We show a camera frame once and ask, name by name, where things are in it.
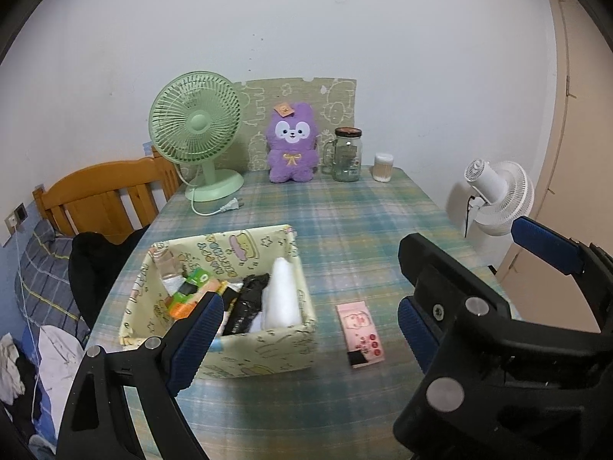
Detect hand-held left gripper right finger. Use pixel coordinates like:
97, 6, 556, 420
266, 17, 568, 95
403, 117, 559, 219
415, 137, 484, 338
398, 296, 441, 386

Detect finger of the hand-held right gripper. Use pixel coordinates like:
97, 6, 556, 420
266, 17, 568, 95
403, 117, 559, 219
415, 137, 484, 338
393, 232, 512, 449
510, 215, 613, 334

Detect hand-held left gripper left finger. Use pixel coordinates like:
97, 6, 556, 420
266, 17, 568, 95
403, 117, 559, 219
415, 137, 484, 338
56, 292, 225, 460

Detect green orange tissue packet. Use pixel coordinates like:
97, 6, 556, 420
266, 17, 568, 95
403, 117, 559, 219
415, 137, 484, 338
167, 268, 226, 319

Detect pink printed packet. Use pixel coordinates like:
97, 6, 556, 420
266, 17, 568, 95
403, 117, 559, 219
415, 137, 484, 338
335, 302, 386, 370

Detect yellow printed fabric storage box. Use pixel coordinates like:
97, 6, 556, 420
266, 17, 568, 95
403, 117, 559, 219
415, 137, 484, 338
119, 224, 318, 378

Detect clear small bottle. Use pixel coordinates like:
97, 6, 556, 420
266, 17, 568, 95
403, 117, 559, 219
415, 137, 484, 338
158, 249, 190, 283

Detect white bottle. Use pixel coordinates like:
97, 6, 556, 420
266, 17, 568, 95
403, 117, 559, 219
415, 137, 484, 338
261, 256, 305, 329

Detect black shiny packet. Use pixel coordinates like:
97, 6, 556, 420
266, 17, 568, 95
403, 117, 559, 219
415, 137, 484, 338
223, 273, 271, 336

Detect white standing fan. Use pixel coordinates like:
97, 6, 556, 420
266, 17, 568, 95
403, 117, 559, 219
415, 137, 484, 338
462, 157, 534, 238

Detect plaid tablecloth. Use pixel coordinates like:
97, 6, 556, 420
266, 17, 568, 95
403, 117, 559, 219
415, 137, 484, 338
89, 165, 523, 460

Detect beige door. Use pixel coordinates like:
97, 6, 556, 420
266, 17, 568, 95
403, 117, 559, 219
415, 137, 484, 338
493, 0, 613, 334

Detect black garment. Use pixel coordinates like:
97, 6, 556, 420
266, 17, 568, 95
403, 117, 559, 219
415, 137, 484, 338
68, 230, 147, 329

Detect cotton swab container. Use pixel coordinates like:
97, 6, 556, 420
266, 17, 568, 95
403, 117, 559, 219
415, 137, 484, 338
374, 153, 395, 183

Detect white crumpled clothes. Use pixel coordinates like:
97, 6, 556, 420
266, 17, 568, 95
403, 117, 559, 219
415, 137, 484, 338
0, 326, 92, 442

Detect glass jar mug dark lid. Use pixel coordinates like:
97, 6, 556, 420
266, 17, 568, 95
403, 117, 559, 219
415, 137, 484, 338
321, 127, 363, 183

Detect plaid grey pillow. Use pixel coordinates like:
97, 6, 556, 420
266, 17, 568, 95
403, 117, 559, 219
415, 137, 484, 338
14, 220, 92, 341

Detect blue bed sheet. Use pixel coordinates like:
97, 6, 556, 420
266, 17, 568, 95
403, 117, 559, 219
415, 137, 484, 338
0, 244, 65, 460

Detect wooden bed headboard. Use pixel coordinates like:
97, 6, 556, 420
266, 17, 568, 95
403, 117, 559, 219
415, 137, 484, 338
33, 146, 183, 245

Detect purple plush toy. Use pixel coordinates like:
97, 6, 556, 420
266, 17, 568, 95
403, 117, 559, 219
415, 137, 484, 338
266, 102, 321, 184

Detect green desk fan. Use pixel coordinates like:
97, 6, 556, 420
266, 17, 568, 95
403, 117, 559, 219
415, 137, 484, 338
148, 71, 245, 202

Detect green printed backboard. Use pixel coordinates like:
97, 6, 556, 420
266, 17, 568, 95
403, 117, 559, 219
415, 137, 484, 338
232, 77, 357, 171

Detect green fan power cord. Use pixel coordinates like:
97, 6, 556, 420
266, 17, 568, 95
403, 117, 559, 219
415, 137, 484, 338
190, 187, 240, 216

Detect thin white cable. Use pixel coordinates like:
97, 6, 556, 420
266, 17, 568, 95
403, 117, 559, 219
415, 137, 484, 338
13, 234, 41, 420

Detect wall outlet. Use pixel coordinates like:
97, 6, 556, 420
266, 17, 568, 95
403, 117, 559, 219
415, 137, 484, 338
5, 204, 28, 235

